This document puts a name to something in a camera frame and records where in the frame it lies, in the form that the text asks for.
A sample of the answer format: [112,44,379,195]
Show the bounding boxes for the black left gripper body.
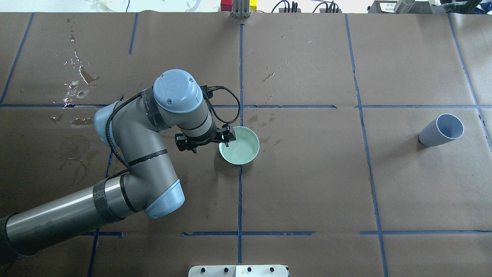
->
[175,128,219,152]

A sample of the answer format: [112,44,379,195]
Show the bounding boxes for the red blue yellow blocks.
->
[219,0,258,13]

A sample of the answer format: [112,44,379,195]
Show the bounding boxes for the aluminium frame post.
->
[231,0,251,18]

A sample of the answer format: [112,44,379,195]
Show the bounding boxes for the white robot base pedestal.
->
[188,264,290,277]

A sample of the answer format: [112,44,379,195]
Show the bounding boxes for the mint green bowl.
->
[219,126,260,165]

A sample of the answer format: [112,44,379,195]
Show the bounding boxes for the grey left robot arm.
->
[1,69,236,266]

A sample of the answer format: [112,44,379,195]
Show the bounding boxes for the small steel cup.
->
[394,0,416,14]

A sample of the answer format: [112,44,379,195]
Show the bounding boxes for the light blue plastic cup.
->
[418,113,465,147]

